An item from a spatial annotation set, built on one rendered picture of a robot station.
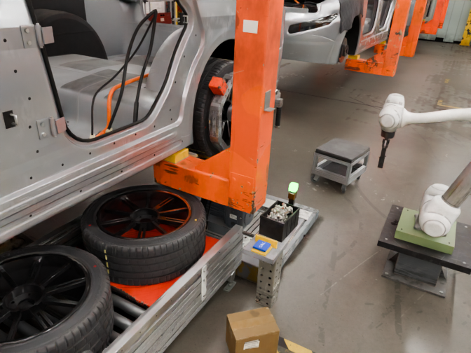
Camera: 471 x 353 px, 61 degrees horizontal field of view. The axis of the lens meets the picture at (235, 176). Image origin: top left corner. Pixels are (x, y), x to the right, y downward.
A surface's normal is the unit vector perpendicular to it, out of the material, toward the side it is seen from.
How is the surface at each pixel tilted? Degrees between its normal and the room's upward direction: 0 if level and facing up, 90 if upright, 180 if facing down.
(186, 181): 90
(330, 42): 91
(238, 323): 0
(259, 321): 0
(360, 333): 0
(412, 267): 90
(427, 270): 90
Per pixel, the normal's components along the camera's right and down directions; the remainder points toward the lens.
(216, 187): -0.49, 0.37
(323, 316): 0.04, -0.89
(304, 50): -0.11, 0.70
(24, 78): 0.87, 0.22
